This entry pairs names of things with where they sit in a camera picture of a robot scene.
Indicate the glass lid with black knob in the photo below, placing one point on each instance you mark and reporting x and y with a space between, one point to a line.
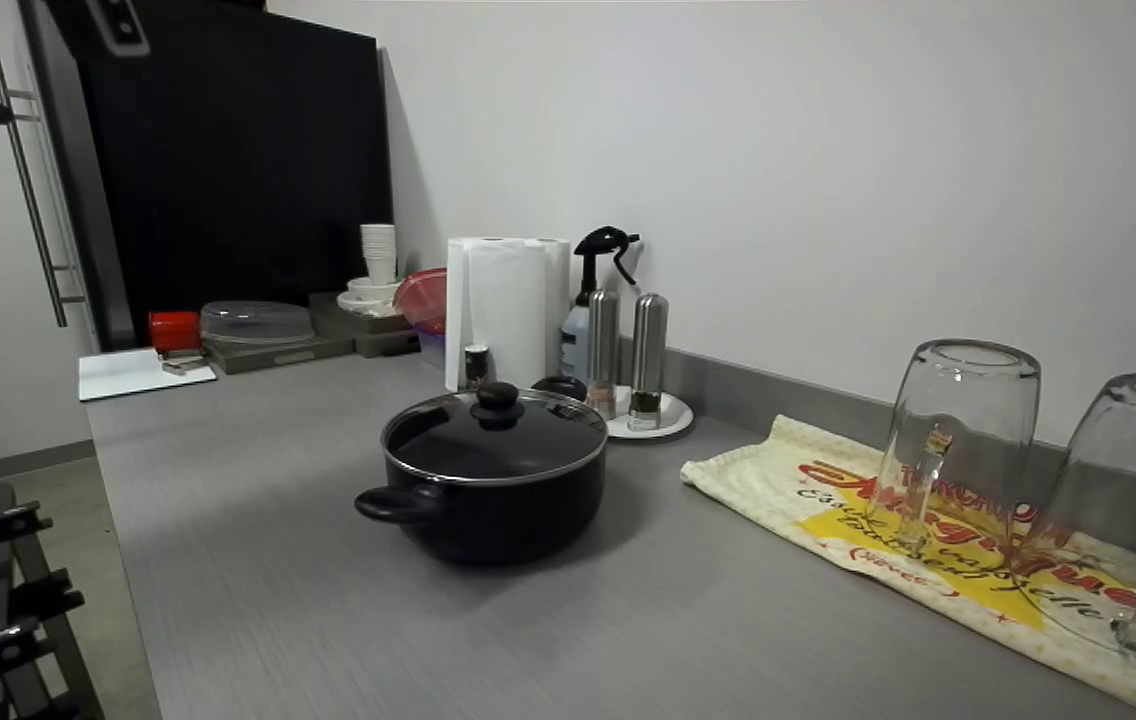
545 433

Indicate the black cooking pot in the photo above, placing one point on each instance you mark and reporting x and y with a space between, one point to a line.
500 522

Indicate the clear round plastic lid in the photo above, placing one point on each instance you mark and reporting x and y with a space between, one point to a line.
253 321

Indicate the clear drinking glass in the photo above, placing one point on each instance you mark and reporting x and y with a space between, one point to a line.
1129 452
960 403

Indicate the spray bottle with black head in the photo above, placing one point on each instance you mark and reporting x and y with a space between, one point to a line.
577 336

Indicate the steel spice grinder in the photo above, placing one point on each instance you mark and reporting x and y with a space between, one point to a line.
600 340
649 347

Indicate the white saucer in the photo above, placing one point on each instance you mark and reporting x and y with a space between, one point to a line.
674 422

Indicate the stack of white cups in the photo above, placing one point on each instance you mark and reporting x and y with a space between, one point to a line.
378 250

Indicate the cream towel with red print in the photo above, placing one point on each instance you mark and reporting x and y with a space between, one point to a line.
782 490

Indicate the grey tray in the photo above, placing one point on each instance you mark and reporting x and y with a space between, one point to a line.
260 358

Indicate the black refrigerator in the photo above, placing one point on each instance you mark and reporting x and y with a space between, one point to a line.
234 163

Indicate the small red container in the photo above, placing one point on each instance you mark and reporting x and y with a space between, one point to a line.
173 335

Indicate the white board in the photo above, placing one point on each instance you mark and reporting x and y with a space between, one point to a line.
142 374

